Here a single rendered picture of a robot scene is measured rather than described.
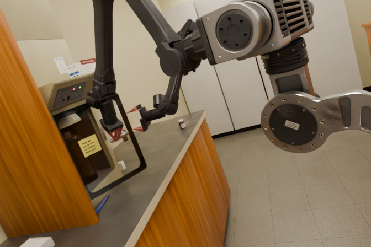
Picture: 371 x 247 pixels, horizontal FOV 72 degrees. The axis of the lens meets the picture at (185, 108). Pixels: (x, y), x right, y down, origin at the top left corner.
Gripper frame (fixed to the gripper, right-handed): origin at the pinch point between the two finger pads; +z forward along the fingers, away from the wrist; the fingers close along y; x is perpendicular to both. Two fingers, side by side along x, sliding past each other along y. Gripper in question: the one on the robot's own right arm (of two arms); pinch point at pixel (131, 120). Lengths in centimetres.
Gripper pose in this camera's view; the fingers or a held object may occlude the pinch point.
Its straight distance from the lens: 143.3
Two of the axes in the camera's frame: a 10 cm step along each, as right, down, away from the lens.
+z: -9.1, 2.5, 3.2
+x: -2.5, 2.8, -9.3
